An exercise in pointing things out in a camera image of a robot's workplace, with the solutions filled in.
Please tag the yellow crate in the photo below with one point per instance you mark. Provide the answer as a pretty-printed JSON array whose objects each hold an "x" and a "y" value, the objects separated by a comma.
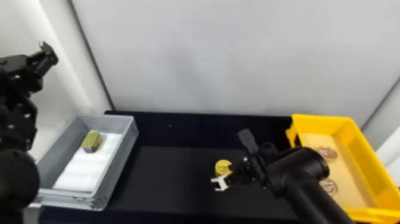
[{"x": 359, "y": 150}]

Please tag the white foam pad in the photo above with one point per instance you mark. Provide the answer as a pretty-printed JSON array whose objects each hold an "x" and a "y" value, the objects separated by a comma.
[{"x": 87, "y": 169}]

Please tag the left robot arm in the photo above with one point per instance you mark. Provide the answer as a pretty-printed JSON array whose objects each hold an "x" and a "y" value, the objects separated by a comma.
[{"x": 17, "y": 178}]

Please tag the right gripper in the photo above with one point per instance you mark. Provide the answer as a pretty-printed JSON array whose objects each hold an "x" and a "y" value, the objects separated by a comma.
[{"x": 251, "y": 170}]

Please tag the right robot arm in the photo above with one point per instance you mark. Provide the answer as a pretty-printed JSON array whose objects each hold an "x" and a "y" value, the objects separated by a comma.
[{"x": 300, "y": 178}]

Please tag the grey box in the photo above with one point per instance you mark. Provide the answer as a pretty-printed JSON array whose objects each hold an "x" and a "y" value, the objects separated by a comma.
[{"x": 62, "y": 156}]

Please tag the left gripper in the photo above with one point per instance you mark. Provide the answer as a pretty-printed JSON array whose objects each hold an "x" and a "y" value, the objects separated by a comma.
[{"x": 15, "y": 73}]

